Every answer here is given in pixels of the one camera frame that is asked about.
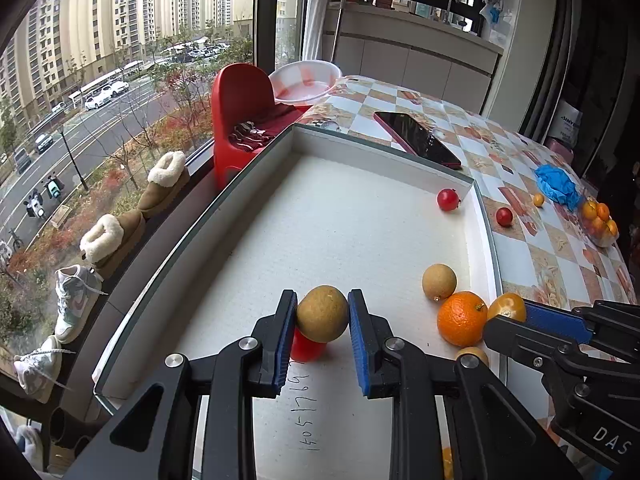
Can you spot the white printed bag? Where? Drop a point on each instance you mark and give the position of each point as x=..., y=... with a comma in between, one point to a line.
x=567, y=125

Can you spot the white pole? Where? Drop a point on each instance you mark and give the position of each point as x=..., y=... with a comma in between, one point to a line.
x=337, y=25

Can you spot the brown round pear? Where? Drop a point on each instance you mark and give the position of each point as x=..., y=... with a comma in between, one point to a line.
x=439, y=282

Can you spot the red tomato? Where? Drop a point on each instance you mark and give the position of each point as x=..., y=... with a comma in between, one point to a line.
x=447, y=199
x=504, y=216

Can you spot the red chair back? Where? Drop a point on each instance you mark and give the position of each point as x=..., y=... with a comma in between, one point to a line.
x=240, y=95

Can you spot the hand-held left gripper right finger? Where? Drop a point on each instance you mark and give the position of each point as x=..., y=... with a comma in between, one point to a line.
x=357, y=340

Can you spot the white sneaker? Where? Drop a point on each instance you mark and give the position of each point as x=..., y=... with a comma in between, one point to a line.
x=40, y=370
x=75, y=305

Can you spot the brown fleece boot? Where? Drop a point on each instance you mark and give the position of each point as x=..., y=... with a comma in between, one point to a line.
x=112, y=242
x=167, y=182

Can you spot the orange kumquat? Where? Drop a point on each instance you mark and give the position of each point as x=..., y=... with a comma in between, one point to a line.
x=506, y=306
x=538, y=200

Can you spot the large orange mandarin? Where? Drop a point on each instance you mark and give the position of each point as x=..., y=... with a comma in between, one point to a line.
x=462, y=320

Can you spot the white counter cabinet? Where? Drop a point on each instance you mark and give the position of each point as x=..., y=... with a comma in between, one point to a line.
x=415, y=65

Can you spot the black tablet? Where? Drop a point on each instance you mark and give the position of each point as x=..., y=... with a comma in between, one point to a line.
x=417, y=140

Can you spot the brown kiwi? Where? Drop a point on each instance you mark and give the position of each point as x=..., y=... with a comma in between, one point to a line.
x=322, y=312
x=472, y=353

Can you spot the white sheer curtain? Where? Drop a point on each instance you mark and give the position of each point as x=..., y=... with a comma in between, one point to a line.
x=315, y=10

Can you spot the orange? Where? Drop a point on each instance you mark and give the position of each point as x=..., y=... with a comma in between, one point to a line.
x=589, y=209
x=603, y=211
x=611, y=229

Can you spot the blue plastic bag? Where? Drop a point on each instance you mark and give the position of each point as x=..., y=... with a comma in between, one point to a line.
x=557, y=185

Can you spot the white pink basin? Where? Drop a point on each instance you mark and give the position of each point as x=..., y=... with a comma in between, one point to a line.
x=302, y=82

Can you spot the red apple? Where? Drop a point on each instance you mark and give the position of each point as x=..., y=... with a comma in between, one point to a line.
x=306, y=350

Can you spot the striped dark red cloth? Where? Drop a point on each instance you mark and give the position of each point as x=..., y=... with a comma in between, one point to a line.
x=255, y=132

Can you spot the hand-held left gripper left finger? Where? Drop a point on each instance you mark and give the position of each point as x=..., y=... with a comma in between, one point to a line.
x=286, y=340

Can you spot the clear glass bowl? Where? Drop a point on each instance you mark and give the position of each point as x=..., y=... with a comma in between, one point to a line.
x=600, y=237

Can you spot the pink plastic stool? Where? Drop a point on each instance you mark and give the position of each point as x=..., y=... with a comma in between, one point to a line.
x=562, y=147

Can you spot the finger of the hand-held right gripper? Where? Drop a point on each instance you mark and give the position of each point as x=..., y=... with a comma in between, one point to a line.
x=520, y=340
x=550, y=317

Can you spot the white shallow tray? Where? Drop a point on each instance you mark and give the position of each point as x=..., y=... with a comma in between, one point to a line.
x=325, y=220

